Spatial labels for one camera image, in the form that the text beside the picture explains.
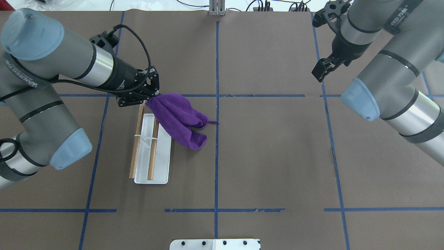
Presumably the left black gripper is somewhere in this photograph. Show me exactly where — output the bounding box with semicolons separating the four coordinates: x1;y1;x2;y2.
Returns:
104;57;160;107

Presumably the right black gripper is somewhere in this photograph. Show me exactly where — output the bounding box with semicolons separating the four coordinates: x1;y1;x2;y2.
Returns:
312;34;365;83

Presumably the purple towel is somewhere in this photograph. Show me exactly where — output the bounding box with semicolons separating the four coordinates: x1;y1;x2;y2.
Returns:
145;92;219;150

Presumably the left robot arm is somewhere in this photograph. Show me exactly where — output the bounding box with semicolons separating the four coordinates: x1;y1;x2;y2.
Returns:
1;8;160;189

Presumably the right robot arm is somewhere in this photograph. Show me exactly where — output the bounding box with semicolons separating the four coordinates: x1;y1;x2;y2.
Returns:
312;0;444;164

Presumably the left wooden rack rod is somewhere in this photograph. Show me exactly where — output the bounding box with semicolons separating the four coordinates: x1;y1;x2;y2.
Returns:
129;102;145;179

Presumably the wooden rack rod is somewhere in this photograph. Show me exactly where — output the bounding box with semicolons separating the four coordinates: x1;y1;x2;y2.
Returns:
147;117;160;181
129;102;145;179

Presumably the right wooden rack rod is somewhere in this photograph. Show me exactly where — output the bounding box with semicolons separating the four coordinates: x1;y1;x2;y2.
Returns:
147;117;160;181

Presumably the white rack base tray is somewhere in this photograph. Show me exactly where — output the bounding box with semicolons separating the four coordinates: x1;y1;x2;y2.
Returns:
134;114;172;184

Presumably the black power strip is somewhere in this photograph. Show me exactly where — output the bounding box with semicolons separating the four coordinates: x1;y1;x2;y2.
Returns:
246;0;312;12

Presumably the clear plastic wrap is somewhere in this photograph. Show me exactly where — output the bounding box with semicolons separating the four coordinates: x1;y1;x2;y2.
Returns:
24;0;57;11

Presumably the white rack wire bracket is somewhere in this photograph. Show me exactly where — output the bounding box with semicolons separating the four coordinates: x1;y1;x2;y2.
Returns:
134;134;157;148

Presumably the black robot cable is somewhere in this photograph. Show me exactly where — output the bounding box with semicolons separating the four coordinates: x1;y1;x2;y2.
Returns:
0;24;153;105

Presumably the grey aluminium post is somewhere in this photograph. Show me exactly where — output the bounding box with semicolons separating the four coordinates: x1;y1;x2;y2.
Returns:
209;0;226;16

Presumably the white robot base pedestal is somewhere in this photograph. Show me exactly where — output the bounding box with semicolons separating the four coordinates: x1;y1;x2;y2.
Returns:
169;239;261;250

